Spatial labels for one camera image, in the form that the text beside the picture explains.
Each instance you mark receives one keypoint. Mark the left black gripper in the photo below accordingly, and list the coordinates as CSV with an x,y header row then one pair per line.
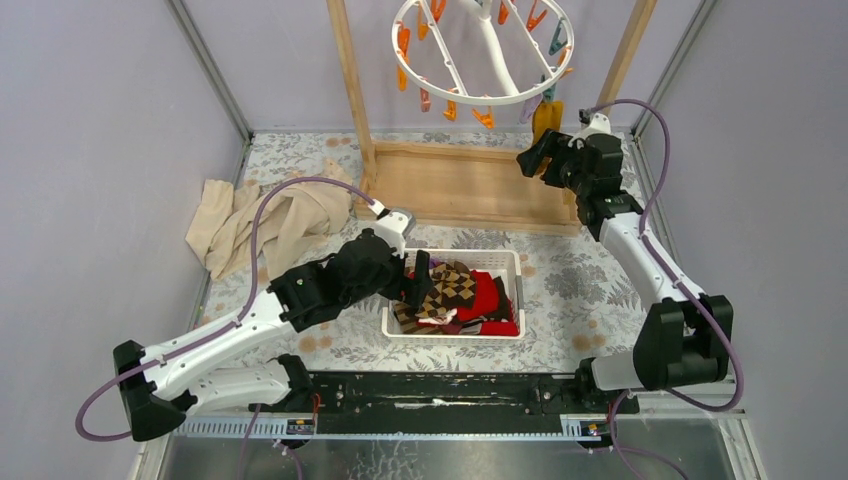
x,y
411,291

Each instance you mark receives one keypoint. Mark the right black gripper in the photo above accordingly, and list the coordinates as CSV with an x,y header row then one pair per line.
x,y
552,144

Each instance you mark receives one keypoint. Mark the mustard yellow sock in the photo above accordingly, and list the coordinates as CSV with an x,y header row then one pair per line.
x,y
547,116

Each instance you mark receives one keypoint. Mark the brown tan striped sock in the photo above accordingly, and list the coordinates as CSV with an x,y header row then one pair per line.
x,y
406,319

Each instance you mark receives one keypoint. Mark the brown yellow argyle sock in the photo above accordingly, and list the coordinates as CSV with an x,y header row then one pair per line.
x,y
454,287

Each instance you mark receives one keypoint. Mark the white plastic basket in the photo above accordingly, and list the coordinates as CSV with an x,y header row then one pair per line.
x,y
503,263

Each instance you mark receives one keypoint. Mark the red white striped sock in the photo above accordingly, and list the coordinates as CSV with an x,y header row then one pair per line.
x,y
439,320

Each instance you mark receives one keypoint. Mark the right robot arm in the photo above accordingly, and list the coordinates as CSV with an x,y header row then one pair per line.
x,y
679,343

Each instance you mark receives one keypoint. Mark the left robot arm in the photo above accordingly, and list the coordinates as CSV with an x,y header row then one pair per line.
x,y
161,385

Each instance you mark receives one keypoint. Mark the white round clip hanger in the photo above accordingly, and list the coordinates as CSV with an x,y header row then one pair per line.
x,y
482,53

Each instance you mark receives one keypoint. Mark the wooden hanging rack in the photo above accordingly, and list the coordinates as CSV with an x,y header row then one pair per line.
x,y
455,185

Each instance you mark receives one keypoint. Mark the floral table mat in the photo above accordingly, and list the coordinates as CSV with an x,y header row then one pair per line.
x,y
578,301

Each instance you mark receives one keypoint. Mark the beige crumpled cloth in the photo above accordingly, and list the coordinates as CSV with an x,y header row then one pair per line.
x,y
294,221

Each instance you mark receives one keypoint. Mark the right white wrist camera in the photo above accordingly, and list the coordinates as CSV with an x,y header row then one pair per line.
x,y
592,123

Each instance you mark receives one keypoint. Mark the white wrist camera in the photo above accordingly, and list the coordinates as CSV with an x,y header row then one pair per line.
x,y
592,123
392,225

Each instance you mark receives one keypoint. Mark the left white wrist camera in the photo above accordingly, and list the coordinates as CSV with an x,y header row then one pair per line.
x,y
392,225

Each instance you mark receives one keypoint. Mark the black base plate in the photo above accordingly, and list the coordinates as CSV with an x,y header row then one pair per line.
x,y
346,402

